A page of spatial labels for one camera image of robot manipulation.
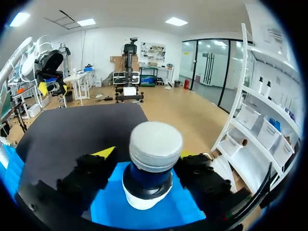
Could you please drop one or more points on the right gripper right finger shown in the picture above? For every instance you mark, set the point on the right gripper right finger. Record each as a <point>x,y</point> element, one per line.
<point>204,183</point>

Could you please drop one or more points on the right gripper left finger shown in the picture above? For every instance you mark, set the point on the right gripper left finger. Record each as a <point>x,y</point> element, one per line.
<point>84,175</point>

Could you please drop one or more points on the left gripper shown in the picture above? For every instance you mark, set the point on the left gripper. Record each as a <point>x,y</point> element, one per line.
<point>51,61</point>

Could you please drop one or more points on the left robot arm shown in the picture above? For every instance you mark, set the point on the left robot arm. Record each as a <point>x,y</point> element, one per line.
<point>27,65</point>

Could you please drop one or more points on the white bottle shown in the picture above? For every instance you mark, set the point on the white bottle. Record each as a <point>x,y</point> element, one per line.
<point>155,142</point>

